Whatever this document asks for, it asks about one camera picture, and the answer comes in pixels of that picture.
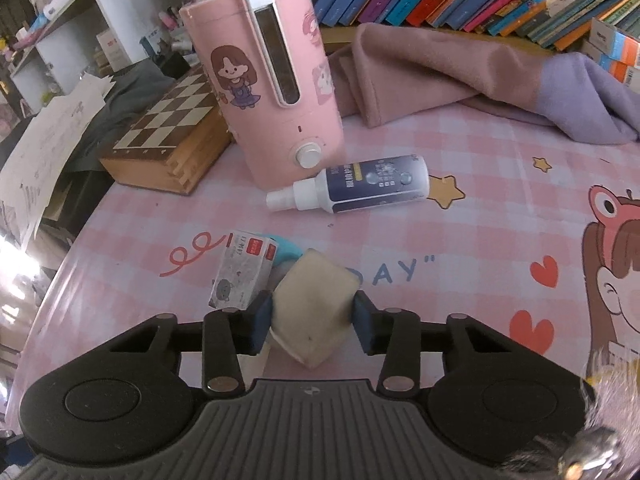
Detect teal plastic piece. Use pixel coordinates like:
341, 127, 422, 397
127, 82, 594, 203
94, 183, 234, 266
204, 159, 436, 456
268, 234, 304, 266

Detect pink cylindrical humidifier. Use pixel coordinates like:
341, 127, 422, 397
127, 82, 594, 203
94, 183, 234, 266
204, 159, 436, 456
180, 0, 345, 191

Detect pink checkered tablecloth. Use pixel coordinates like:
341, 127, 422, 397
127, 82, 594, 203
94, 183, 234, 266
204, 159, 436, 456
6, 105, 639, 427

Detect white blue spray bottle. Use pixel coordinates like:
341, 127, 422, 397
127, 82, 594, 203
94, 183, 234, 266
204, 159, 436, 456
266, 154, 430, 214

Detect white shelf unit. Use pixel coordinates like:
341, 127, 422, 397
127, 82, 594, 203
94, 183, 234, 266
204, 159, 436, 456
10, 0, 183, 113

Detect wooden chess board box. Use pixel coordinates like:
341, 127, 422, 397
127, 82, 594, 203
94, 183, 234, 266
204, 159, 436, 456
100, 65, 233, 195

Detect beige sponge block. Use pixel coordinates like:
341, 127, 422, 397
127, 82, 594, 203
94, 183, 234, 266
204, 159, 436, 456
271, 249, 360, 368

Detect pink purple cloth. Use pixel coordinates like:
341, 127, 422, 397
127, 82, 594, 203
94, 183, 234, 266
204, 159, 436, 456
329, 24, 639, 145

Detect white paper sheets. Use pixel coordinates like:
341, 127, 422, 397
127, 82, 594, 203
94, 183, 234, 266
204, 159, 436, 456
1, 74, 115, 249

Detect small white red packet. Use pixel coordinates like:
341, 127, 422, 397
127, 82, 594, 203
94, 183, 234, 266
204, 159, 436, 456
208, 231, 279, 310

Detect orange white boxes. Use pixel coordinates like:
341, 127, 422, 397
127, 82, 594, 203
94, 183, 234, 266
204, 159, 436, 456
580, 18, 640, 93

